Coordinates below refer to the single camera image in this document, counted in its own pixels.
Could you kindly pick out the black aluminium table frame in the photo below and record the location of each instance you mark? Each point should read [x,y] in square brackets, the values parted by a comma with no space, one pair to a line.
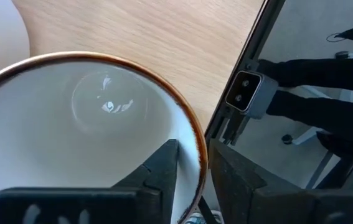
[254,46]

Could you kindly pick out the person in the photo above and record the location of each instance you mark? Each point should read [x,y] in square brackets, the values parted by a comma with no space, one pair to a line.
[319,71]

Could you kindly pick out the person's shoe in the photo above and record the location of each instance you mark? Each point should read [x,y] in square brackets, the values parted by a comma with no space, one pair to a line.
[199,219]

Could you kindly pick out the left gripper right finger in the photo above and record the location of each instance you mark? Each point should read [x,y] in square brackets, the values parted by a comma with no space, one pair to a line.
[272,205]

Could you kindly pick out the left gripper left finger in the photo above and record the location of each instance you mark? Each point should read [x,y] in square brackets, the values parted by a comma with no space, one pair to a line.
[101,205]

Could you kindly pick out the white office chair base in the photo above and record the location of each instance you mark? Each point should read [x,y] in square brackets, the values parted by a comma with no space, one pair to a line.
[307,135]

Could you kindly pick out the grey stereo camera box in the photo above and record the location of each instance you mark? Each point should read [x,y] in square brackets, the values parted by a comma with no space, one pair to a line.
[244,90]

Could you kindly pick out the yellow mug white inside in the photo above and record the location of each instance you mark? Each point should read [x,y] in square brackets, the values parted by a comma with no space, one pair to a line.
[70,140]

